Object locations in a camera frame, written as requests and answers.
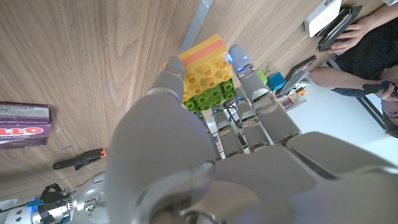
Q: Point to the black keyboard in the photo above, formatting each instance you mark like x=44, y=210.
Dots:
x=297, y=73

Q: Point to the purple package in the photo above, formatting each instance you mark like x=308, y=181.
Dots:
x=25, y=124

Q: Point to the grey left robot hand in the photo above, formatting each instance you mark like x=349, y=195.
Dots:
x=217, y=180

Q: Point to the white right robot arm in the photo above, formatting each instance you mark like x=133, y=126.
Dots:
x=15, y=214

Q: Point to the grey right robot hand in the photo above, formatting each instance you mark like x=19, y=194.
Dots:
x=91, y=199

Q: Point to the teal cube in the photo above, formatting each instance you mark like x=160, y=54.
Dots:
x=275, y=81

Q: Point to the green cube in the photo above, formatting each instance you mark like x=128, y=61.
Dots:
x=261, y=77

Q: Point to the yellow green lego stack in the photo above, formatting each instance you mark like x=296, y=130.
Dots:
x=205, y=62

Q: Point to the small white flat box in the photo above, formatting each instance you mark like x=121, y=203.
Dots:
x=323, y=14

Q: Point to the seated person in dark shirt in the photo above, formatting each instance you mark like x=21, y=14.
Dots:
x=373, y=53

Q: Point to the black clamp with orange tip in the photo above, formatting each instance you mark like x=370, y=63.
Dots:
x=77, y=160

